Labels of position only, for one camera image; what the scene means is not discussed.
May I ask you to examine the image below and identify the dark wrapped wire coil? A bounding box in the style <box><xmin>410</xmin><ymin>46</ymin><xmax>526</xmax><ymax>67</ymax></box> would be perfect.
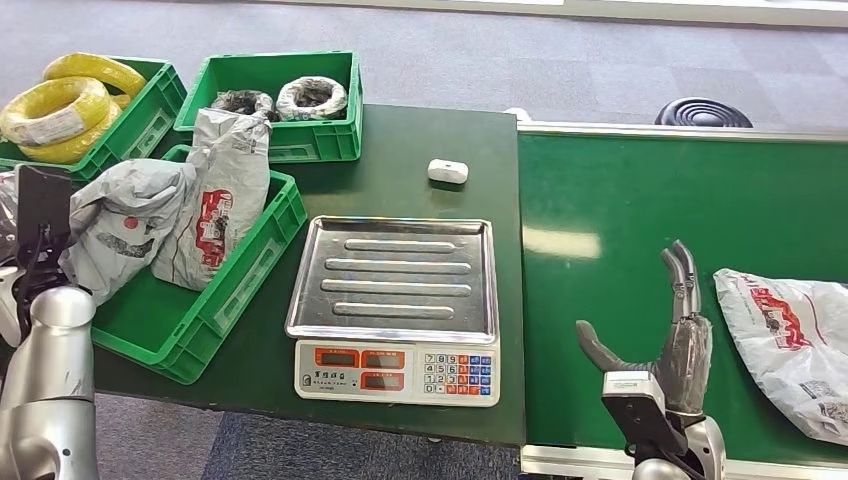
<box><xmin>211</xmin><ymin>89</ymin><xmax>280</xmax><ymax>123</ymax></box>

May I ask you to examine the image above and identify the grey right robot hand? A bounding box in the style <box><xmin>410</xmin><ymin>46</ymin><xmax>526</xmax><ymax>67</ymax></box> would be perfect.
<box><xmin>574</xmin><ymin>239</ymin><xmax>715</xmax><ymax>418</ymax></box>

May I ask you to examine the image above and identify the small grey mailer package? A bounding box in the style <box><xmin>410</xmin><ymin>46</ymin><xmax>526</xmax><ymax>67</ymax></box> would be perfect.
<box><xmin>0</xmin><ymin>170</ymin><xmax>19</xmax><ymax>265</ymax></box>

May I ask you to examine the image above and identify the black ribbed round object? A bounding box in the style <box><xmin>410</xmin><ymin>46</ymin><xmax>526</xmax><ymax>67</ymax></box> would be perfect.
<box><xmin>654</xmin><ymin>97</ymin><xmax>755</xmax><ymax>129</ymax></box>

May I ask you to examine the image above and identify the white wrapped wire coil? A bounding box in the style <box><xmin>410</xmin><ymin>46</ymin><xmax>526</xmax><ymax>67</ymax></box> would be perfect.
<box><xmin>275</xmin><ymin>76</ymin><xmax>350</xmax><ymax>123</ymax></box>

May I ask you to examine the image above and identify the green crate with yellow coils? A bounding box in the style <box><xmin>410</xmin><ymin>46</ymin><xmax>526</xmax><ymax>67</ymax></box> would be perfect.
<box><xmin>0</xmin><ymin>56</ymin><xmax>189</xmax><ymax>183</ymax></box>

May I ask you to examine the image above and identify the green crate with wrapped coils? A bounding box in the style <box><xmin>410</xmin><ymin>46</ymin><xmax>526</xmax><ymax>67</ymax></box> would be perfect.
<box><xmin>173</xmin><ymin>50</ymin><xmax>365</xmax><ymax>165</ymax></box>

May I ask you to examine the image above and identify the flat white red-print package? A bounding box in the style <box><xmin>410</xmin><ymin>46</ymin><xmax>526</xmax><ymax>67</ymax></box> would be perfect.
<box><xmin>712</xmin><ymin>267</ymin><xmax>848</xmax><ymax>448</ymax></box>

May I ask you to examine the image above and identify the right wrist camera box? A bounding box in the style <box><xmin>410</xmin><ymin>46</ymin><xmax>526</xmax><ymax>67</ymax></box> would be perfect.
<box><xmin>600</xmin><ymin>370</ymin><xmax>692</xmax><ymax>460</ymax></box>

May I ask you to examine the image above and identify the tall grey red-print package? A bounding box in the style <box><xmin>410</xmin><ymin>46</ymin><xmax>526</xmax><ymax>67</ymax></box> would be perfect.
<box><xmin>150</xmin><ymin>107</ymin><xmax>274</xmax><ymax>293</ymax></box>

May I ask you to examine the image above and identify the electronic scale with steel pan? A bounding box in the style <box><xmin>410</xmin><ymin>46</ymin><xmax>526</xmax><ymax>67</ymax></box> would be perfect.
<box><xmin>284</xmin><ymin>215</ymin><xmax>502</xmax><ymax>409</ymax></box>

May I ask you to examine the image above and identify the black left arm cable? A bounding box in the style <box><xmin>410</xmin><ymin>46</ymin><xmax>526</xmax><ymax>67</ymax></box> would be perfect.
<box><xmin>14</xmin><ymin>223</ymin><xmax>70</xmax><ymax>339</ymax></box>

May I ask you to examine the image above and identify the small white plastic case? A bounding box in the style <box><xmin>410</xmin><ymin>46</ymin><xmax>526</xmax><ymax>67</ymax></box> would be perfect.
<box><xmin>426</xmin><ymin>158</ymin><xmax>470</xmax><ymax>186</ymax></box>

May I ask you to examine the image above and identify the green conveyor belt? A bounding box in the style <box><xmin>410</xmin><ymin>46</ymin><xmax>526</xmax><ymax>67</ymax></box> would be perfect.
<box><xmin>516</xmin><ymin>121</ymin><xmax>848</xmax><ymax>480</ymax></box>

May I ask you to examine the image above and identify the large green delivery crate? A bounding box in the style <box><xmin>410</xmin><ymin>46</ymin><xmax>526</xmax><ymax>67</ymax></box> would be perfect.
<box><xmin>90</xmin><ymin>144</ymin><xmax>310</xmax><ymax>386</ymax></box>

